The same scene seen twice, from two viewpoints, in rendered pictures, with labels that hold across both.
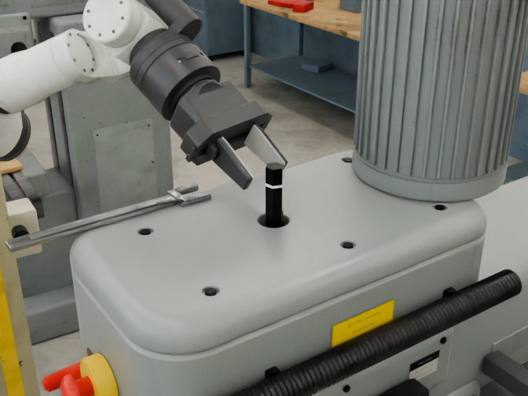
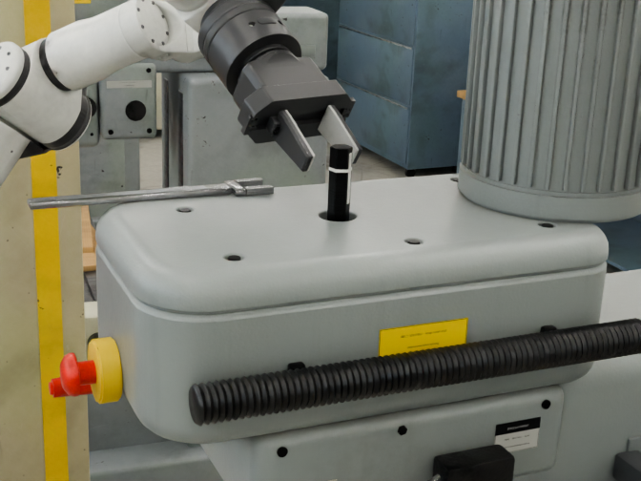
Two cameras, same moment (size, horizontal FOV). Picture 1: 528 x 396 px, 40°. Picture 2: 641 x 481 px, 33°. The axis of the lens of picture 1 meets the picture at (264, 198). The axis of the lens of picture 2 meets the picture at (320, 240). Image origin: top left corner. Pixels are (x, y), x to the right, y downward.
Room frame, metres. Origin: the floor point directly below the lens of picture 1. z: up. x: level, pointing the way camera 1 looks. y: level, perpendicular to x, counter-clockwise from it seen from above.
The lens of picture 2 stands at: (-0.25, -0.17, 2.20)
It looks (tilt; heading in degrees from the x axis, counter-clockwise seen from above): 18 degrees down; 10
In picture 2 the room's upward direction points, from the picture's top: 2 degrees clockwise
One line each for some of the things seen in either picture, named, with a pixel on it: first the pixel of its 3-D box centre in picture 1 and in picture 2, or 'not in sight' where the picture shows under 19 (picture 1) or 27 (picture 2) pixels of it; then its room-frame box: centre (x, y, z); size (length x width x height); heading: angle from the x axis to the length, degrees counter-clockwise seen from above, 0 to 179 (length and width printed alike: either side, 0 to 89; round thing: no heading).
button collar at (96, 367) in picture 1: (98, 382); (104, 369); (0.61, 0.18, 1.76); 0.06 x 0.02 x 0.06; 34
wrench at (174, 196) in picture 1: (111, 216); (153, 194); (0.74, 0.18, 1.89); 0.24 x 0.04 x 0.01; 125
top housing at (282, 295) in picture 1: (283, 273); (347, 290); (0.75, -0.02, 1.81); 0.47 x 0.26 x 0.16; 124
